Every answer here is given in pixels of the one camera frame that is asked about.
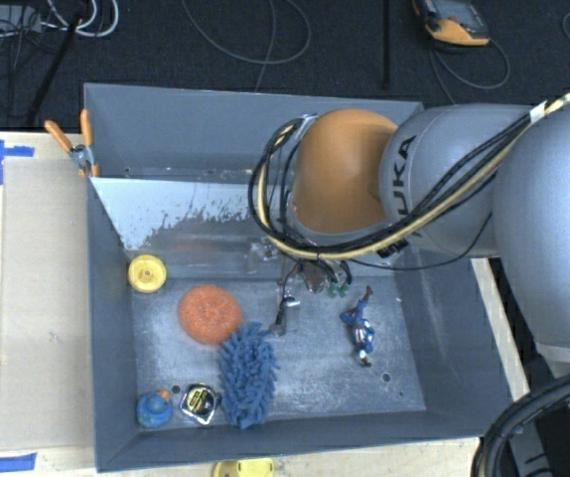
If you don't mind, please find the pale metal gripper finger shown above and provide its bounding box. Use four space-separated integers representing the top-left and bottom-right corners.
286 296 303 335
268 293 290 338

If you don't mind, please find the orange round scrubber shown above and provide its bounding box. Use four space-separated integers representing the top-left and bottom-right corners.
177 284 244 347

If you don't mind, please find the yellow round plastic cap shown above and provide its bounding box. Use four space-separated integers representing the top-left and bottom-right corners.
126 253 169 295

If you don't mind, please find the pale flat board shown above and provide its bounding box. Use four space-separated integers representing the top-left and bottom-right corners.
0 156 98 452

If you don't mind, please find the blue toy figure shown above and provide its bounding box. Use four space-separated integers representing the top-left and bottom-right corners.
339 285 377 369

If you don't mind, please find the grey metal bin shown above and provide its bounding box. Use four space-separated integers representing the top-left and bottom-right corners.
81 81 517 474

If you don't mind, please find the blue rubber duck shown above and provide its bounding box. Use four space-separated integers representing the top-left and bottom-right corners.
135 389 175 430

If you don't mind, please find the blue chenille duster mitt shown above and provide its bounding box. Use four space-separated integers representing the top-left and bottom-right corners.
216 320 282 431

